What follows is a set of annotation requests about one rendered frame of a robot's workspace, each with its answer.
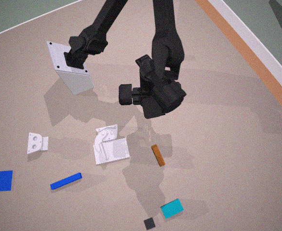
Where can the cyan rectangular block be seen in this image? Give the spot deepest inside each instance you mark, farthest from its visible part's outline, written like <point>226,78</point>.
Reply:
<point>172,208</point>

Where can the blue rectangular bar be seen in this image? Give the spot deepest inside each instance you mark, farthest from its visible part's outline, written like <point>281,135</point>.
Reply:
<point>65,181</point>

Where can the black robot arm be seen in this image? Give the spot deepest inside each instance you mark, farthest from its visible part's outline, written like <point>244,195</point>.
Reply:
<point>167,51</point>

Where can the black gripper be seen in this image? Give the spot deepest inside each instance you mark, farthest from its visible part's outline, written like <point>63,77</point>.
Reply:
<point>127,96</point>

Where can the orange flat bar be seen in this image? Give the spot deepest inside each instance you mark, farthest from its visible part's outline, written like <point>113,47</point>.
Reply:
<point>158,155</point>

